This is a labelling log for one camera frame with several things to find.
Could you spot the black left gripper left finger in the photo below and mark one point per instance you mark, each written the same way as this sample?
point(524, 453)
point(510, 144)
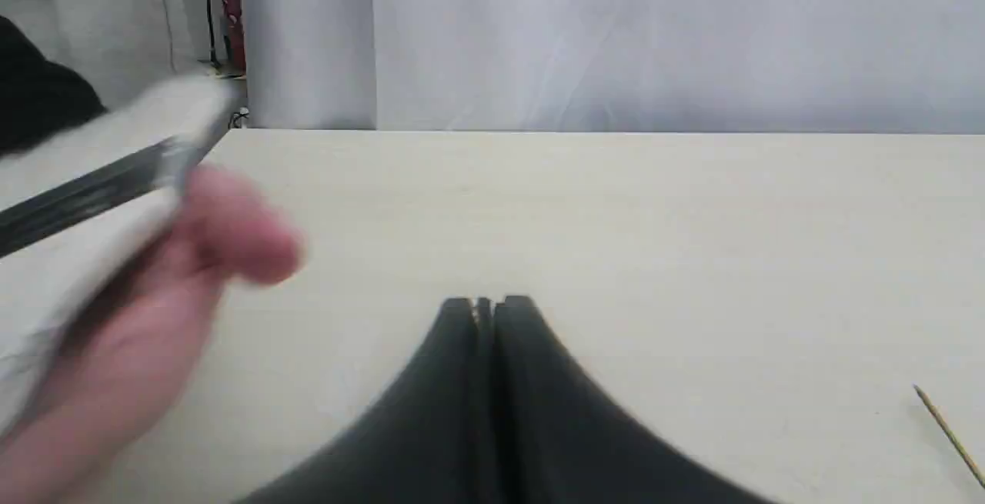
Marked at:
point(425, 440)

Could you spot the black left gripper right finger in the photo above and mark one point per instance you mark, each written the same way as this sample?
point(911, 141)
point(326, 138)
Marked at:
point(562, 439)

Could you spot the black orange precision screwdriver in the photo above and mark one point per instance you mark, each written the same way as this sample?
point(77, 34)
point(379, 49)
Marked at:
point(951, 436)

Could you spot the wide wooden paint brush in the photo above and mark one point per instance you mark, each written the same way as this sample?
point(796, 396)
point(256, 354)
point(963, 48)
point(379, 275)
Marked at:
point(78, 207)

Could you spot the black sleeve forearm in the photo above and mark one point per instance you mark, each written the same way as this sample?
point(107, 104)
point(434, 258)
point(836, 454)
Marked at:
point(39, 97)

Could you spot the person's bare hand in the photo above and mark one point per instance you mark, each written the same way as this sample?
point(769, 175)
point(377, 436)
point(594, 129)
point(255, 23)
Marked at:
point(134, 349)

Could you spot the red fire extinguisher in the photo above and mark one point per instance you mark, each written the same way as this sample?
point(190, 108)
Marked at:
point(226, 37)

